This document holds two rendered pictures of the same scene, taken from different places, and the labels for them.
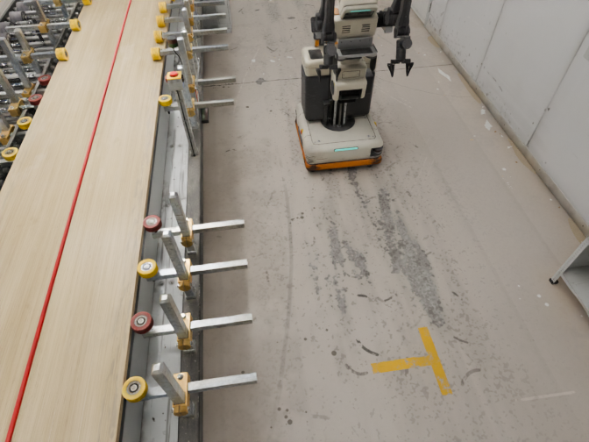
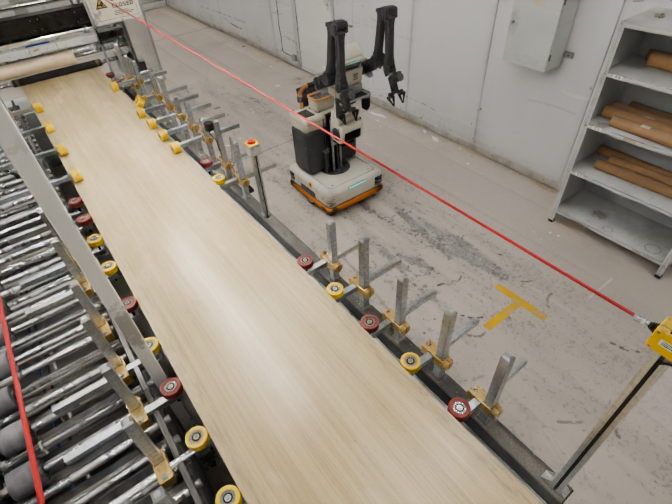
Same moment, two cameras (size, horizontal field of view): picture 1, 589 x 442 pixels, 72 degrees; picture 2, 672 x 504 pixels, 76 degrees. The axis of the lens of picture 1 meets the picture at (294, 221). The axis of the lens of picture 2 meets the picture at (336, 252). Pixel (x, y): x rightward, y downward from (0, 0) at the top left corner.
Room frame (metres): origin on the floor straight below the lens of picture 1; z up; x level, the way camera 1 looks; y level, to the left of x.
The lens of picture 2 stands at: (-0.25, 1.22, 2.39)
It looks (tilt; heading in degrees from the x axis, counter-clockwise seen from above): 43 degrees down; 333
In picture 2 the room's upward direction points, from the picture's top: 4 degrees counter-clockwise
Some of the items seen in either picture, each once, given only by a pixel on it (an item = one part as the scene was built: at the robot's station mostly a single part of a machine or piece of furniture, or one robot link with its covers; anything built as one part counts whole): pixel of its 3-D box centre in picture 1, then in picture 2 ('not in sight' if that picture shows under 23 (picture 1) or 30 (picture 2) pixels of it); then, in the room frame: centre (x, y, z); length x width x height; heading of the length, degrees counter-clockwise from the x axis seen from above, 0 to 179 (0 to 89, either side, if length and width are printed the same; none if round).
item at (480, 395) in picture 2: not in sight; (484, 401); (0.22, 0.38, 0.80); 0.14 x 0.06 x 0.05; 7
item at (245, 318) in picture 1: (198, 325); (402, 313); (0.74, 0.40, 0.80); 0.43 x 0.03 x 0.04; 97
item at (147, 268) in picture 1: (150, 273); (335, 295); (0.97, 0.62, 0.85); 0.08 x 0.08 x 0.11
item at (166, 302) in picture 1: (180, 328); (400, 314); (0.70, 0.44, 0.88); 0.04 x 0.04 x 0.48; 7
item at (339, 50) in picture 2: (329, 2); (340, 58); (2.32, -0.22, 1.40); 0.11 x 0.06 x 0.43; 97
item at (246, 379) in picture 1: (196, 387); (442, 346); (0.50, 0.37, 0.82); 0.43 x 0.03 x 0.04; 97
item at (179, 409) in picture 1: (180, 394); (437, 355); (0.47, 0.42, 0.83); 0.14 x 0.06 x 0.05; 7
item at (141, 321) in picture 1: (145, 326); (369, 328); (0.72, 0.59, 0.85); 0.08 x 0.08 x 0.11
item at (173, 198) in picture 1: (185, 230); (333, 257); (1.19, 0.51, 0.87); 0.04 x 0.04 x 0.48; 7
